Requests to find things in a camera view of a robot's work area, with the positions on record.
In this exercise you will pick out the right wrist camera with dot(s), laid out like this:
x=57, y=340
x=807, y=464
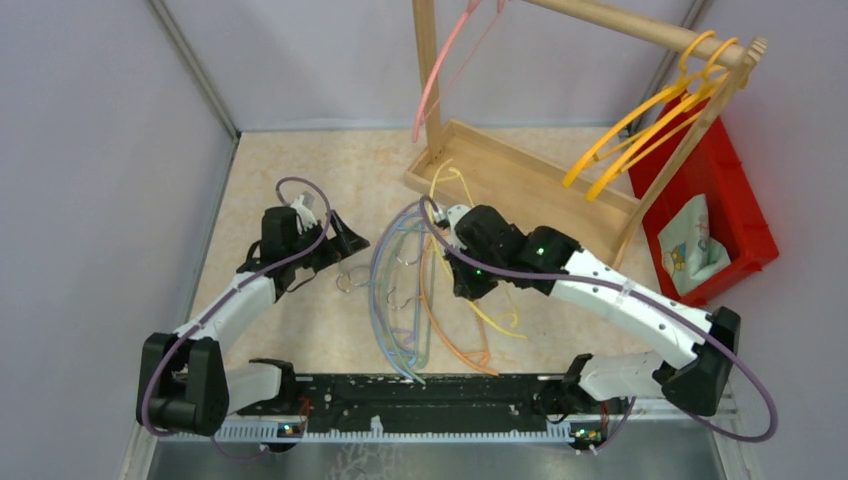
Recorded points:
x=446, y=218

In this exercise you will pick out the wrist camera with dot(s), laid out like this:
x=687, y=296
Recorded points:
x=446, y=218
x=303, y=207

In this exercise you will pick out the red plastic bin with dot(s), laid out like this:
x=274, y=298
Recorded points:
x=735, y=219

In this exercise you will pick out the blue hanger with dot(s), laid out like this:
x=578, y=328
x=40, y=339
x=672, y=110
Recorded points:
x=379, y=318

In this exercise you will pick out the pink hanger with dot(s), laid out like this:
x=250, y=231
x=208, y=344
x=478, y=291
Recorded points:
x=427, y=104

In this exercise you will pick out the light yellow hanger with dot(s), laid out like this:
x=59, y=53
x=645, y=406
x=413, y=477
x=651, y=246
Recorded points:
x=445, y=172

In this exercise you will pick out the green hanger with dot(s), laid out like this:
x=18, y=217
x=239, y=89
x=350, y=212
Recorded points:
x=404, y=280

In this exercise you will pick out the orange hanger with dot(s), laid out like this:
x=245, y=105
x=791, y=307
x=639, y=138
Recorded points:
x=478, y=359

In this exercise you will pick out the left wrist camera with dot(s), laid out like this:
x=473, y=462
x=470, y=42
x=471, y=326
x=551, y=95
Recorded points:
x=303, y=207

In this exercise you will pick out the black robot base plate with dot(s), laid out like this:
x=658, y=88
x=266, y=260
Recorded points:
x=439, y=404

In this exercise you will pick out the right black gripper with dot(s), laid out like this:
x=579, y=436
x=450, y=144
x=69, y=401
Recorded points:
x=466, y=286

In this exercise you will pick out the wooden hanger rack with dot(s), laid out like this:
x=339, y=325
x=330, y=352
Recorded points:
x=610, y=222

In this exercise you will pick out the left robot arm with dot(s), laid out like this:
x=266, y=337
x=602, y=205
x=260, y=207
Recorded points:
x=184, y=386

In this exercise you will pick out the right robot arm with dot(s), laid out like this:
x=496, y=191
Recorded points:
x=686, y=364

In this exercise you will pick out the printed cloth in bin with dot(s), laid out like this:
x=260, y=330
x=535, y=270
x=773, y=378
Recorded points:
x=689, y=254

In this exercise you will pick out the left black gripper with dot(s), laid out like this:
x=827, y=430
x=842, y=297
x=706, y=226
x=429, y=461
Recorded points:
x=345, y=242

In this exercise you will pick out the purple hanger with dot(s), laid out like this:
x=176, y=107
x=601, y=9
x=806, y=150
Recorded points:
x=372, y=291

